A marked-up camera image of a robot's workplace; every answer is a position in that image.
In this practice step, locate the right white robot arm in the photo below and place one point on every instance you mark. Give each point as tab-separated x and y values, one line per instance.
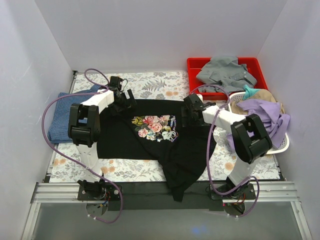
250	139

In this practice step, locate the aluminium frame rail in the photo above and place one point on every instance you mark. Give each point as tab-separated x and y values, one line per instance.
56	214

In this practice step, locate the grey shirt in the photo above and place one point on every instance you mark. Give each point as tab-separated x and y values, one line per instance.
225	72

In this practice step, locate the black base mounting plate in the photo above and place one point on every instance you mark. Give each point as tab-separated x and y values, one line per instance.
157	196

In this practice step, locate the beige garment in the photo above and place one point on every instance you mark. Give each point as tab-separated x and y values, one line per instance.
263	94

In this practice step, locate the white plastic laundry basket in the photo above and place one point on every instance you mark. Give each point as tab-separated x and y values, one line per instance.
236	97

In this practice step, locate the red plastic bin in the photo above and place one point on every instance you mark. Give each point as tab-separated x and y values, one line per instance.
195	64

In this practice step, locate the blue checkered folded shirt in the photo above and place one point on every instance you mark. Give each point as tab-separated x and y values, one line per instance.
58	130

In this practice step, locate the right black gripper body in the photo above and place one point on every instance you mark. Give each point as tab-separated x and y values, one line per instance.
188	115

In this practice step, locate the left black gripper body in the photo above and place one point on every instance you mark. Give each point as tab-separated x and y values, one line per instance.
125	101

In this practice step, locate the black floral print t-shirt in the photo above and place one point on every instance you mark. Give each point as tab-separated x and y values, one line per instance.
153	130

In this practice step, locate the teal garment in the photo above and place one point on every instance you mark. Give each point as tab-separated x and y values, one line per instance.
249	92

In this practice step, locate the floral patterned table mat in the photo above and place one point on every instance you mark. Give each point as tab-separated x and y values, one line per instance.
159	86

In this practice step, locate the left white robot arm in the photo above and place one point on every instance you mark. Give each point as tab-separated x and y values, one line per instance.
84	128

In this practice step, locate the lilac purple shirt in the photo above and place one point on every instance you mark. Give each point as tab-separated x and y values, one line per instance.
270	113

